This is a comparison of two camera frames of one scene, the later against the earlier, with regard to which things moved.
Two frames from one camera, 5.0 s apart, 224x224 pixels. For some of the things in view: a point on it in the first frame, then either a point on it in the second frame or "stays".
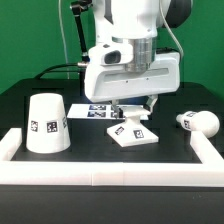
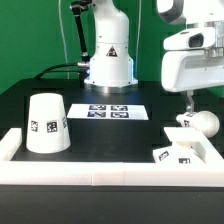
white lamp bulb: (204, 121) stays
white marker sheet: (98, 110) stays
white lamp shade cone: (47, 129) stays
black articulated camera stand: (77, 7) stays
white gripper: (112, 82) to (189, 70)
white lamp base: (132, 132) to (188, 147)
